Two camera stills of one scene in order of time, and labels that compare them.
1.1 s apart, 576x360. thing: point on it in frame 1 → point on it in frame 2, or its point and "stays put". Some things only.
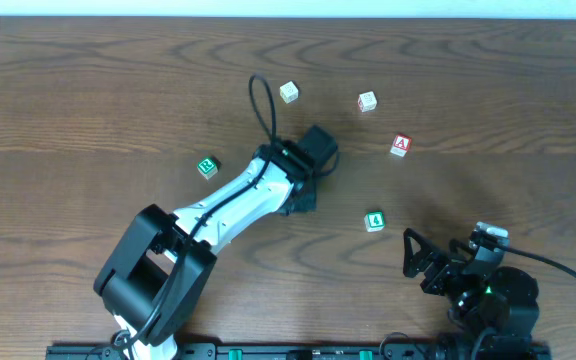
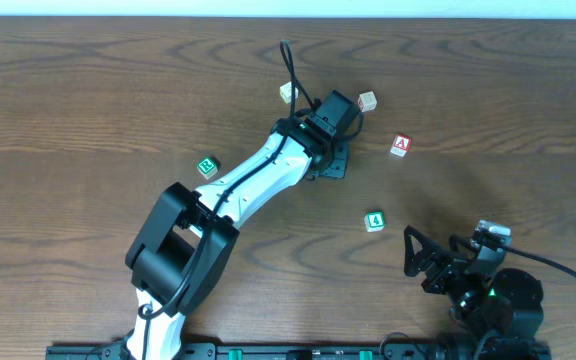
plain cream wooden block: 289,92 stays put
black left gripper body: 303,201 → 338,163
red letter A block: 401,145 stays put
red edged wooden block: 367,102 stays put
